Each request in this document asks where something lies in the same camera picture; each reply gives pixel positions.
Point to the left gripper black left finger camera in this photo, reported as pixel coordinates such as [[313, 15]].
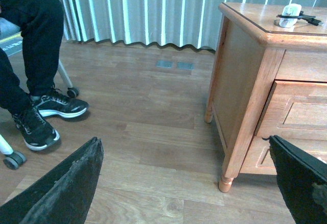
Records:
[[64, 194]]

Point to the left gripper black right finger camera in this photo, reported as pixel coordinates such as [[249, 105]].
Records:
[[301, 179]]

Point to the wooden drawer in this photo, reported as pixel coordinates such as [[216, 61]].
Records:
[[294, 110], [259, 161]]

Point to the white charger adapter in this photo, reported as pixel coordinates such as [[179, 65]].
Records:
[[289, 15]]

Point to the light wooden nightstand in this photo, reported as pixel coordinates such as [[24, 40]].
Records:
[[253, 51]]

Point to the grey floor sign sticker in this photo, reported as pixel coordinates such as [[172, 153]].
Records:
[[12, 46]]

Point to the right metal floor plate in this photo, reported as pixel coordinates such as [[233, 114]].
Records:
[[185, 66]]

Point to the person in black trousers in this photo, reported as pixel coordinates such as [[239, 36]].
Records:
[[41, 24]]

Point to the grey pleated curtain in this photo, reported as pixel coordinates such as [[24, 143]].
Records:
[[179, 22]]

